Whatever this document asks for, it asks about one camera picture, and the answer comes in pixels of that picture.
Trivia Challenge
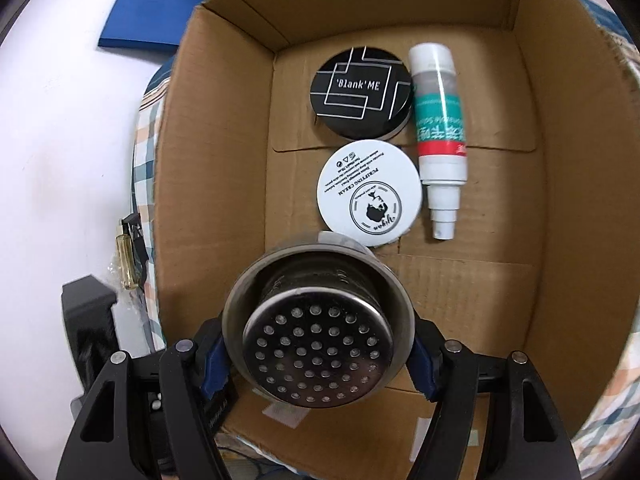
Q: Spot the white green spray bottle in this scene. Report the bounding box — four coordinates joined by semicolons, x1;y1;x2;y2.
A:
408;43;470;241

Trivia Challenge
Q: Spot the perforated metal strainer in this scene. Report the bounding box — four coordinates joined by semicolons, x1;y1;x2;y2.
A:
221;242;417;412

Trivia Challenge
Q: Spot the small yellow bottle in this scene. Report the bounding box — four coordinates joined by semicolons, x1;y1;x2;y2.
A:
116;232;144;291

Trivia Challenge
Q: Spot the brown cardboard box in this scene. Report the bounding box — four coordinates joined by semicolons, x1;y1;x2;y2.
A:
150;0;640;477

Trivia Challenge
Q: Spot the blue foam mat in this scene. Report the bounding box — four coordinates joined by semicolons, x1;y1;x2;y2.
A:
98;0;232;54

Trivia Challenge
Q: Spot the white round cream jar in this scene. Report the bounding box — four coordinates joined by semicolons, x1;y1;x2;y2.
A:
317;139;424;249

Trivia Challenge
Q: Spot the plaid blanket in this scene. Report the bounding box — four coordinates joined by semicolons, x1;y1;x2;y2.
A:
131;0;640;467

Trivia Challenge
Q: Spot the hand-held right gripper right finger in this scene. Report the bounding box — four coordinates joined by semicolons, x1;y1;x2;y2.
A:
407;317;576;480

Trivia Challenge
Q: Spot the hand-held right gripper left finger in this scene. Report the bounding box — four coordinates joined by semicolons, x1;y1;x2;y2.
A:
55;317;236;480

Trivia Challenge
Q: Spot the black round compact case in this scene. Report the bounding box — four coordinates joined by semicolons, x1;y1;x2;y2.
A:
310;46;414;142

